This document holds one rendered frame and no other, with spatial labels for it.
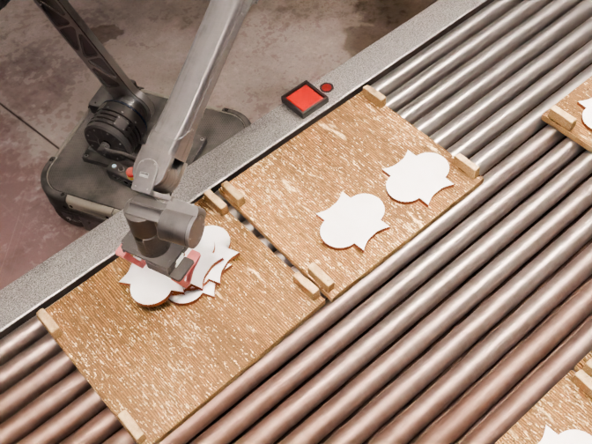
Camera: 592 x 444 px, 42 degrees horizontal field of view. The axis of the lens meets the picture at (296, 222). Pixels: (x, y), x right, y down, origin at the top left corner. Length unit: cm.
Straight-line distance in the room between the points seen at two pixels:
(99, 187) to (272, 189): 111
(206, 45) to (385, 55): 66
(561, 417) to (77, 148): 188
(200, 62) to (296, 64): 192
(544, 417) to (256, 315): 52
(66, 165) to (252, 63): 94
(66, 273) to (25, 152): 159
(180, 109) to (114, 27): 226
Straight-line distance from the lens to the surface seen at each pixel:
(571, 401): 138
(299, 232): 150
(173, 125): 127
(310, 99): 174
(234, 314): 142
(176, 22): 347
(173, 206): 126
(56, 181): 266
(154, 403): 137
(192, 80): 128
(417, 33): 191
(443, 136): 168
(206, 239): 148
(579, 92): 179
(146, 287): 143
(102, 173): 262
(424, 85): 179
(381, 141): 164
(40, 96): 332
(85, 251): 159
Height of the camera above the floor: 217
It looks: 54 degrees down
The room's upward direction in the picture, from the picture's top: 7 degrees counter-clockwise
